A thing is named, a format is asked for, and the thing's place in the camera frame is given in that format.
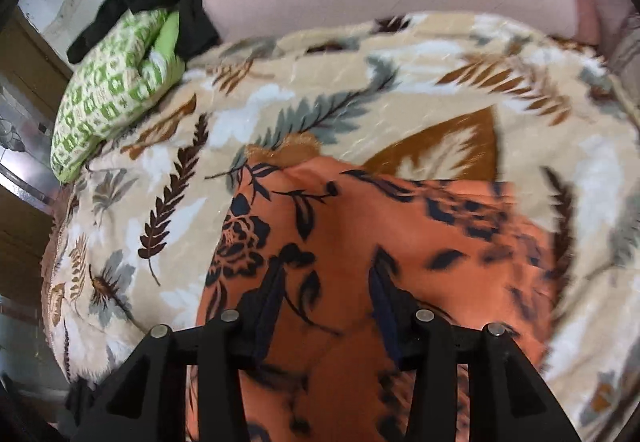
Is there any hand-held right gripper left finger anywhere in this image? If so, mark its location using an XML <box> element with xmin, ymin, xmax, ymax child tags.
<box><xmin>75</xmin><ymin>266</ymin><xmax>287</xmax><ymax>442</ymax></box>

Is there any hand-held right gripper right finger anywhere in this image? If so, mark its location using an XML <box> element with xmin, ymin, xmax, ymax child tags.
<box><xmin>369</xmin><ymin>266</ymin><xmax>582</xmax><ymax>442</ymax></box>

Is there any orange floral garment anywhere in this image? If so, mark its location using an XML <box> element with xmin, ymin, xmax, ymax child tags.
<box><xmin>185</xmin><ymin>145</ymin><xmax>562</xmax><ymax>442</ymax></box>

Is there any beige leaf-print blanket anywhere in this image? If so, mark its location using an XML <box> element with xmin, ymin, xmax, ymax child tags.
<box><xmin>40</xmin><ymin>11</ymin><xmax>640</xmax><ymax>442</ymax></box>

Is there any green patterned pillow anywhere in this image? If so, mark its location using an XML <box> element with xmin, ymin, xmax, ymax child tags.
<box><xmin>50</xmin><ymin>6</ymin><xmax>187</xmax><ymax>184</ymax></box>

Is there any black cloth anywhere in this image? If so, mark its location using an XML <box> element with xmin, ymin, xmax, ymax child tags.
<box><xmin>66</xmin><ymin>0</ymin><xmax>221</xmax><ymax>64</ymax></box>

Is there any brown wooden furniture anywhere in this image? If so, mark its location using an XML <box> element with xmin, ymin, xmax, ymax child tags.
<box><xmin>0</xmin><ymin>6</ymin><xmax>72</xmax><ymax>295</ymax></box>

